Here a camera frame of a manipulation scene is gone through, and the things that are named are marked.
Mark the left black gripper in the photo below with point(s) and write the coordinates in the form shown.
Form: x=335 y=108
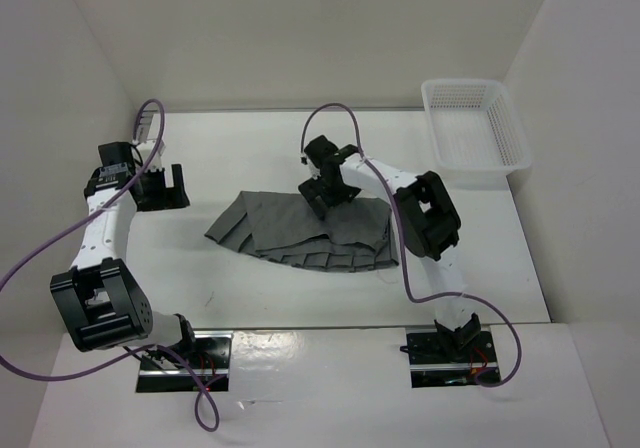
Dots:
x=173 y=197

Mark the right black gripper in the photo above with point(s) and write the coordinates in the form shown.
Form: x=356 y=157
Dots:
x=311 y=189

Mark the grey pleated skirt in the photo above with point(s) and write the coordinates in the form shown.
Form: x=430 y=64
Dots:
x=281 y=228

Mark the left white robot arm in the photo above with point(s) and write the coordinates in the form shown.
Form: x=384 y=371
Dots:
x=101 y=303

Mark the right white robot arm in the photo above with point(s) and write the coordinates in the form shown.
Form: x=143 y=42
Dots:
x=427 y=223

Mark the white perforated plastic basket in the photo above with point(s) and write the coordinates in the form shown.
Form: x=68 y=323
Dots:
x=475 y=130

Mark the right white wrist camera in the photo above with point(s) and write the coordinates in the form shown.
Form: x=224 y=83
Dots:
x=313 y=170

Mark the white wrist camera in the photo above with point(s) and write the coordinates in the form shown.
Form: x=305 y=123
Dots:
x=147 y=140
x=313 y=170

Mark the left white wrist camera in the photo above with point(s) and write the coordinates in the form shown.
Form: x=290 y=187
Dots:
x=147 y=140

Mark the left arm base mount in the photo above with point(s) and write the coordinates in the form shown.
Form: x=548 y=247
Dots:
x=162 y=373

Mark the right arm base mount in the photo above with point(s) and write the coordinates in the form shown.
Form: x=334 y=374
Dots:
x=430 y=366

